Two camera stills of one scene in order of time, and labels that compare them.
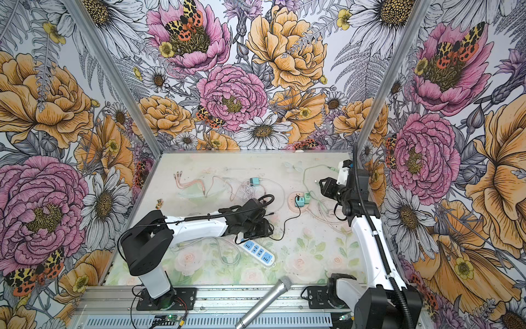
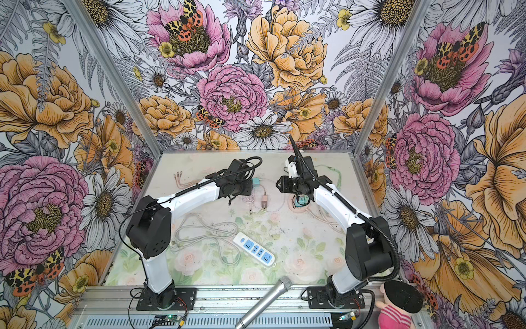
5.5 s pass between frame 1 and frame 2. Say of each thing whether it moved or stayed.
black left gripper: moved
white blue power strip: stayed
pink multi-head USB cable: stayed
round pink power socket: stayed
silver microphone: stayed
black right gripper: moved
